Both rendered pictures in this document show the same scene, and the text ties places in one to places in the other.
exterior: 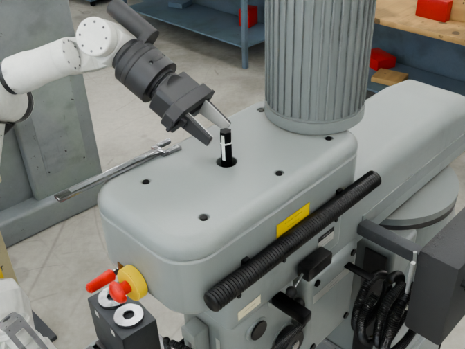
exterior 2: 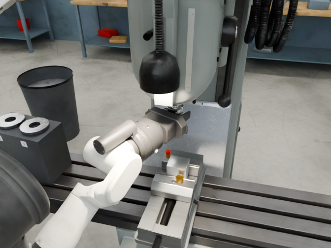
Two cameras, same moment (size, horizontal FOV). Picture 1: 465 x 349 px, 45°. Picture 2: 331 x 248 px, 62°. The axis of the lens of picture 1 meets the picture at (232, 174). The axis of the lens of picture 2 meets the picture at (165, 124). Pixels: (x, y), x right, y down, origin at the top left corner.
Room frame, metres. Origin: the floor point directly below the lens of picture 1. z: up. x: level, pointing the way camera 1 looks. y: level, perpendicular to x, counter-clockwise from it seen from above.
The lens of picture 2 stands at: (0.32, 0.37, 1.63)
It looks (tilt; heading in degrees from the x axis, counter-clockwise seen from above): 34 degrees down; 328
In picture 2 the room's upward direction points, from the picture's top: straight up
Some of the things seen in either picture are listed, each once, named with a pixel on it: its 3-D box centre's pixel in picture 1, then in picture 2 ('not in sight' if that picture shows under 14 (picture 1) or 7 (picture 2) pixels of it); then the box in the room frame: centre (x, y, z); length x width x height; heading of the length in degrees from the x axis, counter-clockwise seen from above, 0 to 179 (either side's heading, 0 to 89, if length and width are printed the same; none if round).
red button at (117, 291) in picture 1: (120, 290); not in sight; (0.66, 0.19, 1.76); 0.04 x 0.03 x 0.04; 44
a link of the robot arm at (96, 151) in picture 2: not in sight; (117, 147); (0.77, 0.20, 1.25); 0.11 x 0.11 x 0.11; 21
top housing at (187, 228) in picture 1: (234, 194); not in sight; (0.85, 0.00, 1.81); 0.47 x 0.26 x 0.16; 134
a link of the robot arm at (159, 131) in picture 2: not in sight; (153, 131); (0.81, 0.09, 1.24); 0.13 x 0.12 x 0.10; 21
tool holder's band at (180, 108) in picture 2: not in sight; (175, 107); (0.84, 0.01, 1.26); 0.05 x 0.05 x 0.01
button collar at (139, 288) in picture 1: (132, 282); not in sight; (0.68, 0.17, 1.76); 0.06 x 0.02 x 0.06; 44
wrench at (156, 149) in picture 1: (120, 169); not in sight; (0.82, 0.20, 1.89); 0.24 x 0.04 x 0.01; 131
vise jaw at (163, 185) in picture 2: not in sight; (173, 187); (0.79, 0.04, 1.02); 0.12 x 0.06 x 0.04; 41
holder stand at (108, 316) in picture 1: (124, 327); (30, 145); (1.22, 0.36, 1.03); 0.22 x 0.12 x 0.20; 38
